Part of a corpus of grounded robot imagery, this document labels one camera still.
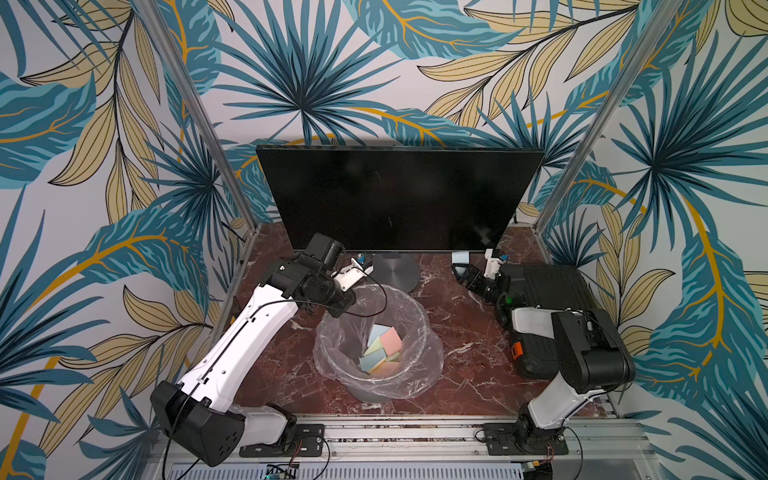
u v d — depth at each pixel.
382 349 0.78
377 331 0.80
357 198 1.06
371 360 0.77
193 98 0.82
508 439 0.73
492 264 0.86
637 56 0.75
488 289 0.82
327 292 0.59
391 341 0.79
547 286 0.93
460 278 0.85
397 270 1.05
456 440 0.75
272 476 0.71
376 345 0.80
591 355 0.48
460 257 0.90
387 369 0.73
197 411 0.37
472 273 0.84
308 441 0.73
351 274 0.64
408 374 0.59
